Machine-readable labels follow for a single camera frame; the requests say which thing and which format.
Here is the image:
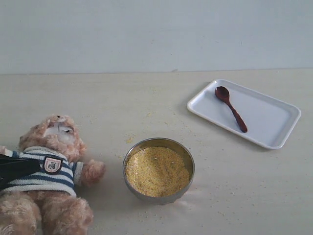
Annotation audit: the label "pink plush teddy bear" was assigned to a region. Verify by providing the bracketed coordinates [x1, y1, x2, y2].
[0, 115, 106, 235]

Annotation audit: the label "dark red wooden spoon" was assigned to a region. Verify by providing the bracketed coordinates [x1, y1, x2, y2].
[214, 86, 248, 133]

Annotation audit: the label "yellow millet grains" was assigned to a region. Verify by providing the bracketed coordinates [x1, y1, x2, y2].
[125, 146, 190, 197]

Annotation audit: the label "white rectangular plastic tray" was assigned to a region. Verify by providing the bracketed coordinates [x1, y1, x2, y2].
[187, 79, 301, 149]

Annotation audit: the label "stainless steel bowl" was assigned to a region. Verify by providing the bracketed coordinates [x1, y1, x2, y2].
[123, 137, 195, 205]

